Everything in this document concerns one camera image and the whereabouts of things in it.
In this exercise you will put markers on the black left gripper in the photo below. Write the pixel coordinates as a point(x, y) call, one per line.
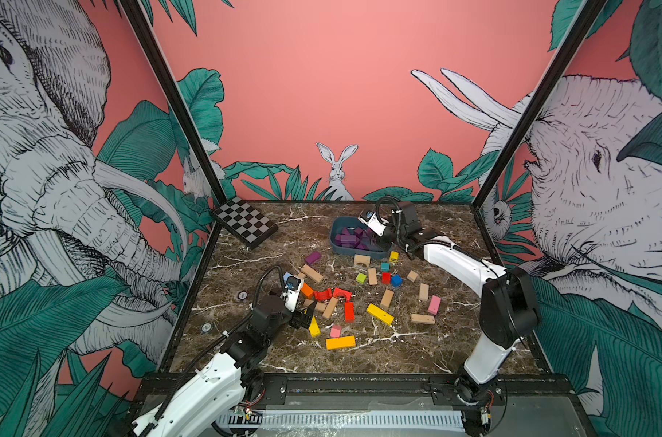
point(298, 320)

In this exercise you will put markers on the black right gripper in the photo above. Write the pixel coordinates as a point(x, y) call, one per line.
point(393, 222)

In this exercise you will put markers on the teal plastic storage bin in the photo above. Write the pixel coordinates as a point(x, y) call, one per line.
point(370, 244)

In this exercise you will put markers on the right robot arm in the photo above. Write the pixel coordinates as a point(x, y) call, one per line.
point(509, 309)

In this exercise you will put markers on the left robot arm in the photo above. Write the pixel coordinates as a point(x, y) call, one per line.
point(226, 374)

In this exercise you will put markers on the orange rectangular brick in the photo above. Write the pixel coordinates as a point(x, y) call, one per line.
point(307, 291)

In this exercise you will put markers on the red curved brick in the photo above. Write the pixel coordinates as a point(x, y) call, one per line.
point(323, 296)

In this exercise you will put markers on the pink small brick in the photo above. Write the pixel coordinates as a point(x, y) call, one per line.
point(335, 332)

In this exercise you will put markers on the orange long flat brick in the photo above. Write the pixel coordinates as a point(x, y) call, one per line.
point(340, 343)

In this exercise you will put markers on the red arch brick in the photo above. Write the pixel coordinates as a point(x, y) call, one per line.
point(341, 294)

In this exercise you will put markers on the natural wood small cube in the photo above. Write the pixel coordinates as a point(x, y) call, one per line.
point(413, 276)

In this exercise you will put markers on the long natural wood brick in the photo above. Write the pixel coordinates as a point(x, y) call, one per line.
point(312, 274)

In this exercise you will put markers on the red rectangular brick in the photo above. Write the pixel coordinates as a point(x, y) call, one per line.
point(349, 312)

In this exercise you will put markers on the blue cube brick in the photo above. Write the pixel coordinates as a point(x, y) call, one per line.
point(396, 281)

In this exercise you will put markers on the purple long brick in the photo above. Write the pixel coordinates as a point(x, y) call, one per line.
point(347, 240)

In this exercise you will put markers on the natural wood arch brick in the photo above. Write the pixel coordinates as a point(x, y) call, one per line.
point(362, 260)

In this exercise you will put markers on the natural wood plank brick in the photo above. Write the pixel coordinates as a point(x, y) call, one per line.
point(372, 277)

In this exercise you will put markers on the purple rectangular brick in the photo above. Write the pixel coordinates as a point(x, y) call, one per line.
point(313, 258)

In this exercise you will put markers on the natural wood block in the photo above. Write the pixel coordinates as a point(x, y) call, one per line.
point(387, 299)

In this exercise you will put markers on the pink right brick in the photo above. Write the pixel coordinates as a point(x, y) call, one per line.
point(434, 305)

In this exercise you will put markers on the yellow tilted long brick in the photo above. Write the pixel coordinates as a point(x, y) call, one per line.
point(380, 314)

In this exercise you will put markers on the natural wood right plank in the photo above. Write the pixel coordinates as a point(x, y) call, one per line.
point(423, 319)

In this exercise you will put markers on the black white chessboard box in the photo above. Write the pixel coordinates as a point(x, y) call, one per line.
point(246, 223)

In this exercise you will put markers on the black frame post right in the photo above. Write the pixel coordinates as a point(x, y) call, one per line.
point(578, 29)

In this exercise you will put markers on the black frame post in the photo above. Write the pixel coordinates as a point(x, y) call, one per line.
point(150, 46)
point(578, 29)

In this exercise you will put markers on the black frame post left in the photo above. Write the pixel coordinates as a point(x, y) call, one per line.
point(150, 46)

